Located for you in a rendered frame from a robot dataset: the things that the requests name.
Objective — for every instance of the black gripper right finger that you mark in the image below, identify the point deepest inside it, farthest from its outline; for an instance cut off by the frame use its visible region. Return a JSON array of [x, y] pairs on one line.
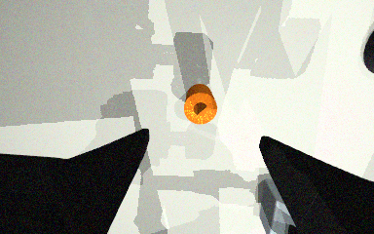
[[320, 198]]

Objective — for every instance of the orange knob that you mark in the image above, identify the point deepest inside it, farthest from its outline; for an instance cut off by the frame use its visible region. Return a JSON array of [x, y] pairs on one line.
[[200, 106]]

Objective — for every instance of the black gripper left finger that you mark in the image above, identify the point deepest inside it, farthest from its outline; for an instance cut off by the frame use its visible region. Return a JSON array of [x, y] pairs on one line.
[[88, 189]]

